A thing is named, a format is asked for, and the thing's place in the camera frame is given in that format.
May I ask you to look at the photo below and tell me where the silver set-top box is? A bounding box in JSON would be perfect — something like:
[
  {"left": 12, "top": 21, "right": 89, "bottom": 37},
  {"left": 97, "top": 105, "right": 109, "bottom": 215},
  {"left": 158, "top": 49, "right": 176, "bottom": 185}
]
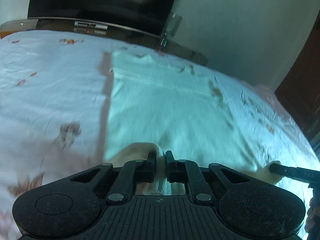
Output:
[{"left": 74, "top": 21, "right": 108, "bottom": 35}]

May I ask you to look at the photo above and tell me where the white knitted sweater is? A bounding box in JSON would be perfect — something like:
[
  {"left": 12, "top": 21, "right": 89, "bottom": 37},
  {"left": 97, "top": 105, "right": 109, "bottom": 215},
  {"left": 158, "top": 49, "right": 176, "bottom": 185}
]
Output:
[{"left": 103, "top": 51, "right": 283, "bottom": 196}]

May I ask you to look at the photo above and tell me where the glass table lamp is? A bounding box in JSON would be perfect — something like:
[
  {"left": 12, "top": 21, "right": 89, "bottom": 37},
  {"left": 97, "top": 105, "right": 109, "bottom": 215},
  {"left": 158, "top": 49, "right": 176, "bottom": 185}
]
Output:
[{"left": 158, "top": 12, "right": 182, "bottom": 51}]

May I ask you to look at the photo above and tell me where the brown wooden door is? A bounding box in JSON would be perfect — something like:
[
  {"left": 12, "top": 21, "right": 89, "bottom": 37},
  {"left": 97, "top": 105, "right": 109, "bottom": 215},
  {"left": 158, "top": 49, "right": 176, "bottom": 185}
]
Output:
[{"left": 276, "top": 18, "right": 319, "bottom": 140}]

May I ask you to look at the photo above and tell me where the person's right hand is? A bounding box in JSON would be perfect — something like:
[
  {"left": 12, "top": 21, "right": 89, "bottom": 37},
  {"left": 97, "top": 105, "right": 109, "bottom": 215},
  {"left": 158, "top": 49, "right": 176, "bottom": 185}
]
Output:
[{"left": 304, "top": 198, "right": 319, "bottom": 233}]

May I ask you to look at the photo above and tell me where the wooden TV console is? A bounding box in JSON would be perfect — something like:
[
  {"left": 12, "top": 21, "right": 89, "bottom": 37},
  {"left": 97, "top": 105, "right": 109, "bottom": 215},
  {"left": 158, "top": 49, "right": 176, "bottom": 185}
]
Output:
[{"left": 1, "top": 18, "right": 208, "bottom": 66}]

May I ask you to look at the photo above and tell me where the large black television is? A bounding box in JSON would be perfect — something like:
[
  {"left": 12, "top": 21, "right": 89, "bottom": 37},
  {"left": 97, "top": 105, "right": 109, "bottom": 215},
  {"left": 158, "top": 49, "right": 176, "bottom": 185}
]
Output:
[{"left": 28, "top": 0, "right": 175, "bottom": 36}]

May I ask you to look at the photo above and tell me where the floral white bed sheet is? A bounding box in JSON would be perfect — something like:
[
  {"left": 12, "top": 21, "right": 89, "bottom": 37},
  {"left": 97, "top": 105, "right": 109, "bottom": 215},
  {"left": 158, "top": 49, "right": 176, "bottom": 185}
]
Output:
[{"left": 1, "top": 30, "right": 319, "bottom": 239}]

